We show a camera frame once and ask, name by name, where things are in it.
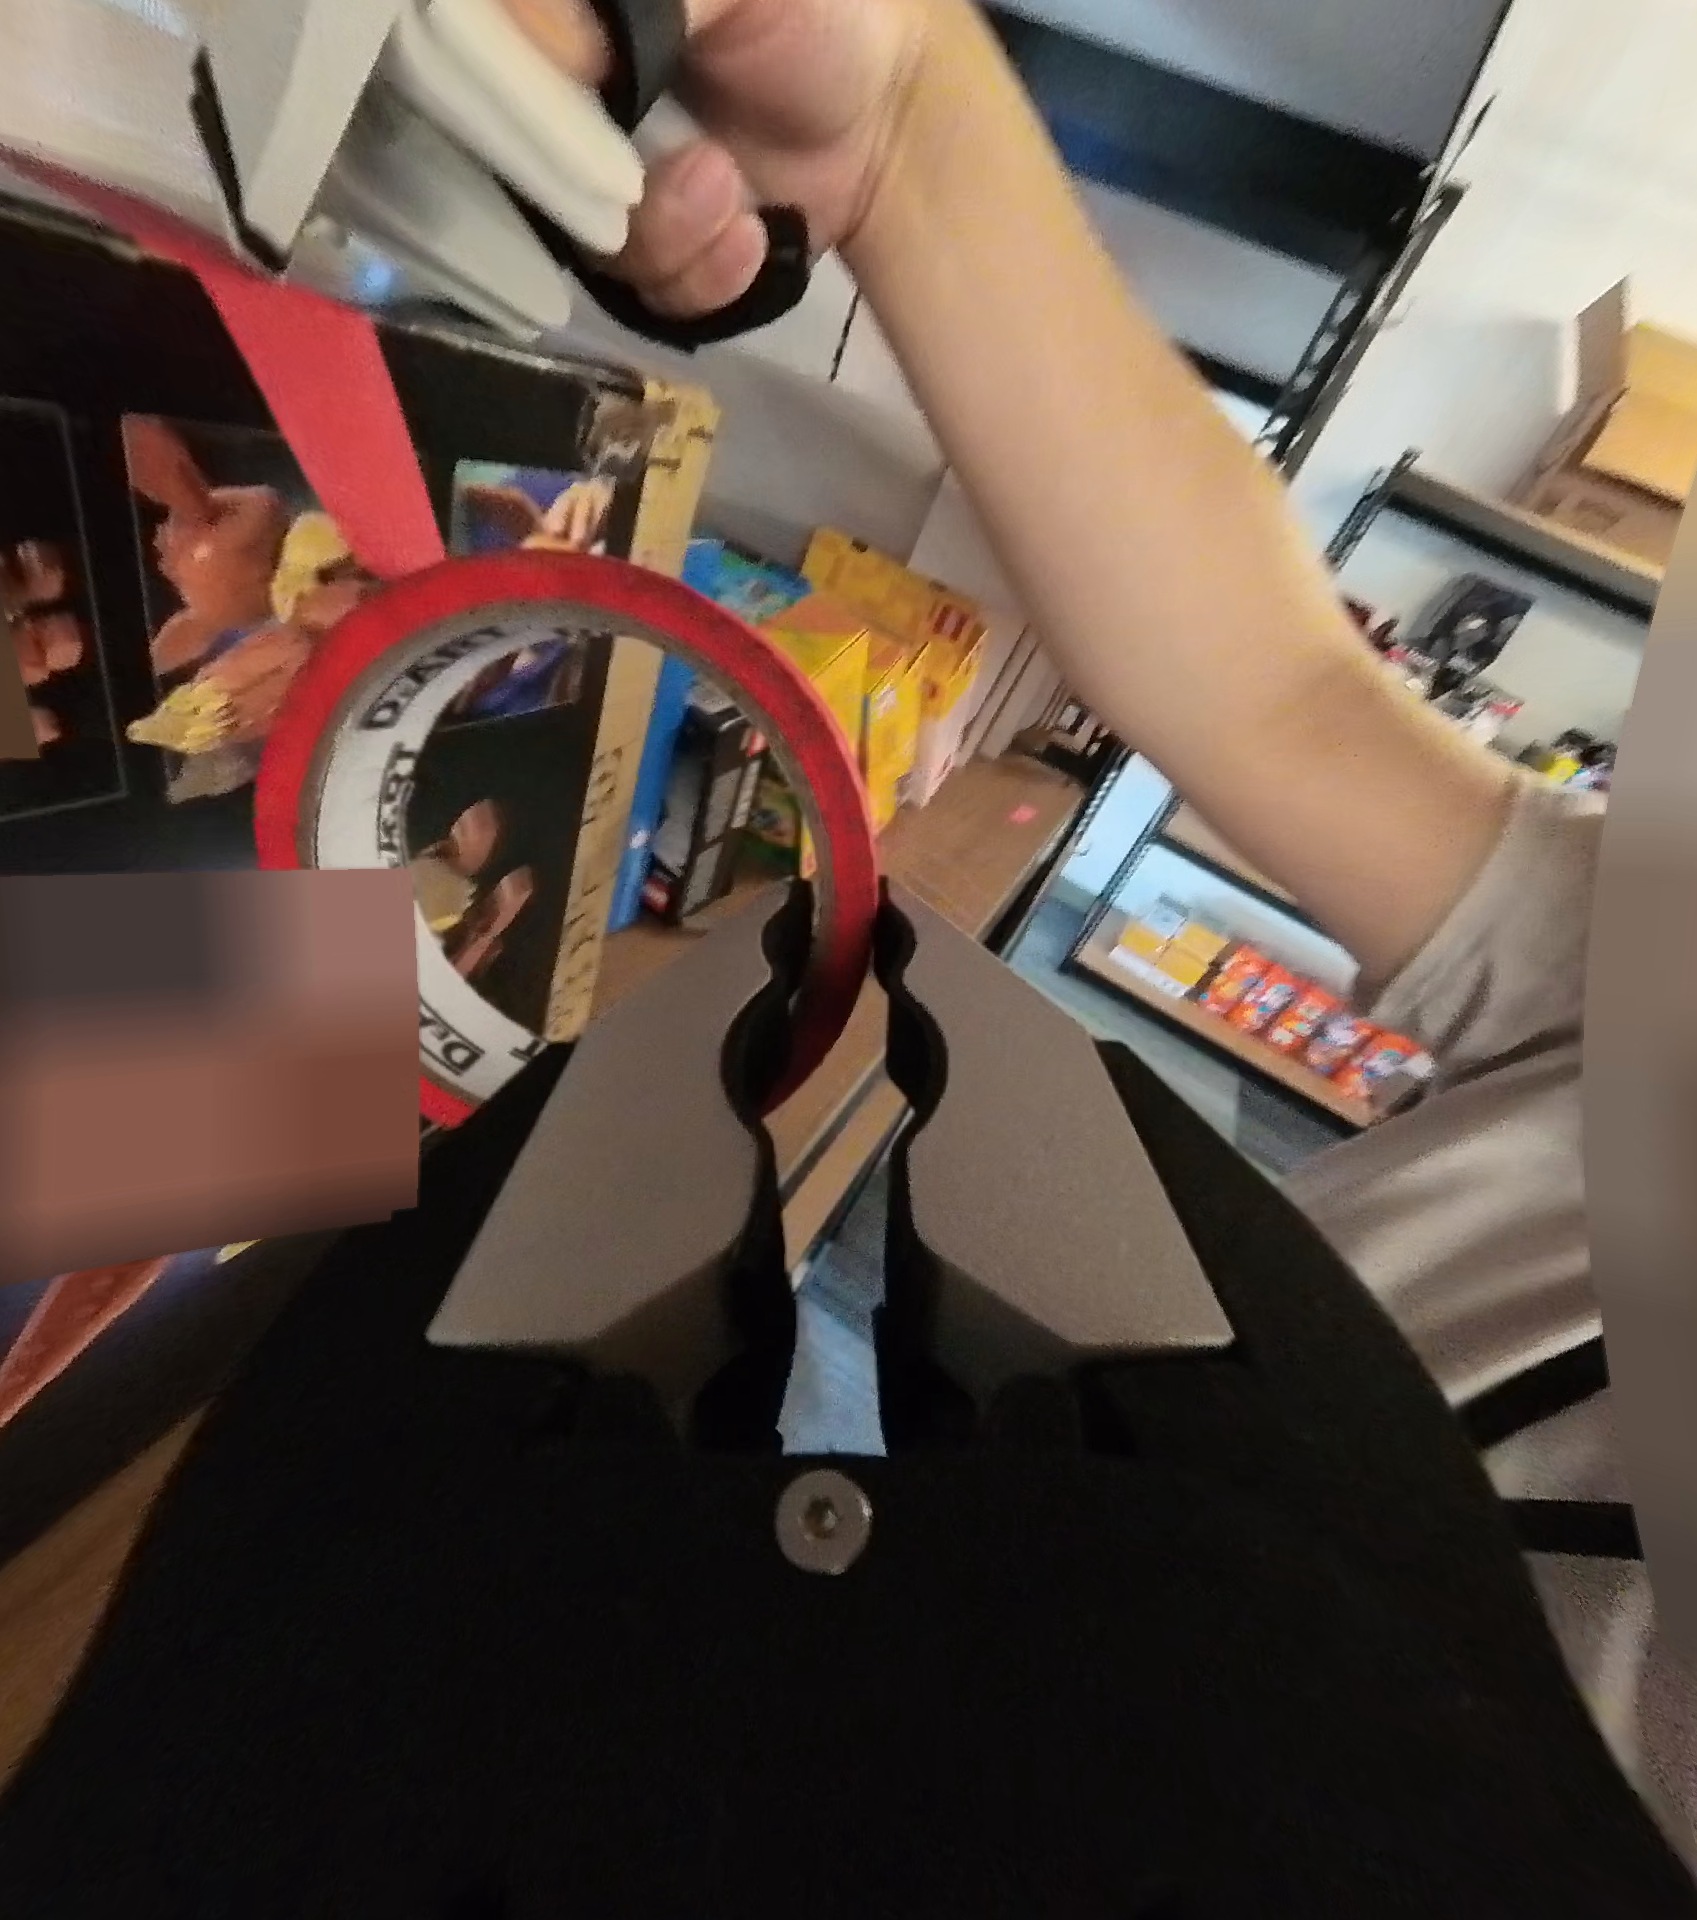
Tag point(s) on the black toy box tan base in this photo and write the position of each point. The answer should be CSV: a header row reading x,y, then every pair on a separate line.
x,y
189,524

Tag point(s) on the person's white clothing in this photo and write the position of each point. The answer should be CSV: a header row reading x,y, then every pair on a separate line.
x,y
1464,1201

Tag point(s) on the brown cardboard box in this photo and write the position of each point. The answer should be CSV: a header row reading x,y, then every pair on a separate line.
x,y
1643,404

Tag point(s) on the person's right forearm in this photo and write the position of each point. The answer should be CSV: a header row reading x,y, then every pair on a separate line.
x,y
1164,570

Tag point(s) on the black metal shelf rack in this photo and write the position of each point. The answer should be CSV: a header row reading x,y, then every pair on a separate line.
x,y
1208,135
1314,1089

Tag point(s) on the row of orange toy boxes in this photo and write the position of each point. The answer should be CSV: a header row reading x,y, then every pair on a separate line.
x,y
1284,1004

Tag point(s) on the orange tape roll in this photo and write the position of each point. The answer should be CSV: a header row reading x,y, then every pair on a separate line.
x,y
548,578

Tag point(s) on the small black toy box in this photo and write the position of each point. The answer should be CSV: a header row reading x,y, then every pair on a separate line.
x,y
720,810

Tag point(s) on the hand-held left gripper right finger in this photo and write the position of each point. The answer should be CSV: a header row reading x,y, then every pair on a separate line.
x,y
1059,1201

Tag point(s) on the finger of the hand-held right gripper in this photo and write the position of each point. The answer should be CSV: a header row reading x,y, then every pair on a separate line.
x,y
443,225
309,104

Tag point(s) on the person's right hand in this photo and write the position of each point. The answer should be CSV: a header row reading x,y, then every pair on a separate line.
x,y
788,90

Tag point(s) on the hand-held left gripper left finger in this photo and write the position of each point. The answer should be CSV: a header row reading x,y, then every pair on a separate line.
x,y
608,1201

